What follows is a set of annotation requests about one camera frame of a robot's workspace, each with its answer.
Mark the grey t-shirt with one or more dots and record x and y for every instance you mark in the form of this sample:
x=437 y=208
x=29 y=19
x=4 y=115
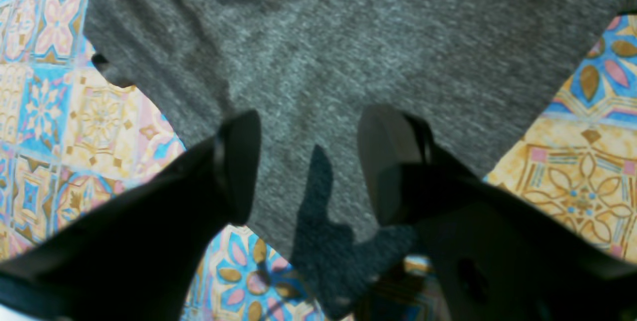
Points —
x=478 y=71

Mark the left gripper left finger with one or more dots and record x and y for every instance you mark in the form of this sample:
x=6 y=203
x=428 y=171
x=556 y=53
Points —
x=134 y=258

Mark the patterned tablecloth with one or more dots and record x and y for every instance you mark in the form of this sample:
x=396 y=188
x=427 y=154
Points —
x=69 y=142

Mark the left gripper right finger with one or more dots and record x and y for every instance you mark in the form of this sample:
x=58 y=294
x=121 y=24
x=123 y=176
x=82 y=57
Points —
x=496 y=257

